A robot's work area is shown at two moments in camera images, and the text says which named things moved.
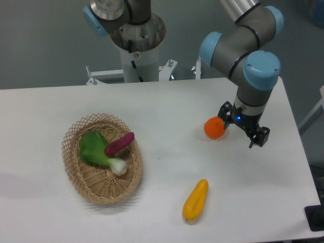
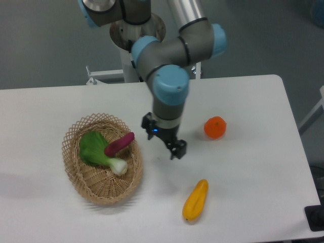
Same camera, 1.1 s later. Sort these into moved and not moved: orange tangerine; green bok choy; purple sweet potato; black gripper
Moved: black gripper
Not moved: orange tangerine; purple sweet potato; green bok choy
